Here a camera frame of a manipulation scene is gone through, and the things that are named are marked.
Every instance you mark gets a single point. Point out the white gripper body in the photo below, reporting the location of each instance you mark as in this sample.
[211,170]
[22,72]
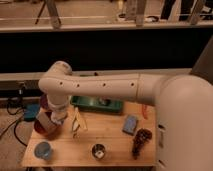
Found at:
[58,103]

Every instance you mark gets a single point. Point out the white towel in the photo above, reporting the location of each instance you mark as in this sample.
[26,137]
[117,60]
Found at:
[58,118]

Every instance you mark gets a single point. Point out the purple bowl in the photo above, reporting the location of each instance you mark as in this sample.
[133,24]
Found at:
[44,102]

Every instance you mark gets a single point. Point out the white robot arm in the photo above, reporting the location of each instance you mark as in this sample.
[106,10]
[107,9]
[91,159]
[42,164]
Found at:
[183,105]

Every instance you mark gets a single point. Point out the red-brown bowl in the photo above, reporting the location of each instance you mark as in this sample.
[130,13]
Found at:
[49,115]

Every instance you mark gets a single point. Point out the wooden block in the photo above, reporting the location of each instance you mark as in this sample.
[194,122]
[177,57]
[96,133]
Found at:
[44,125]

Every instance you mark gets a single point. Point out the green tray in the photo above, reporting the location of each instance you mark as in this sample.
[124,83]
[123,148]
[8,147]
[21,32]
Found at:
[97,104]

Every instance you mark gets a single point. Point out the wooden tongs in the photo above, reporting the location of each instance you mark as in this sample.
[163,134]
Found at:
[78,122]

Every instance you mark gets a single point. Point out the blue power box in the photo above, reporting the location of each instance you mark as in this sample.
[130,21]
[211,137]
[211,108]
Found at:
[31,112]

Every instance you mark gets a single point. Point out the blue cup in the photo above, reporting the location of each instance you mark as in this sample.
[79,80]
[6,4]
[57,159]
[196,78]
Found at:
[43,150]

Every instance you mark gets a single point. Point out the metal cup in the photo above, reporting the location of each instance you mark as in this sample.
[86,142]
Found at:
[98,151]

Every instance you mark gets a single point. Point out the blue sponge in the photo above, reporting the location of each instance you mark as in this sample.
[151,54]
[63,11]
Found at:
[130,124]

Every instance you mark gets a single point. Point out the orange carrot toy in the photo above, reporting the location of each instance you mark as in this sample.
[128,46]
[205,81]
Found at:
[144,111]

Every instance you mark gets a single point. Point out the dark brown grape bunch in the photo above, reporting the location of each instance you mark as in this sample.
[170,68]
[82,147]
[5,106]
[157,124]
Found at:
[142,136]

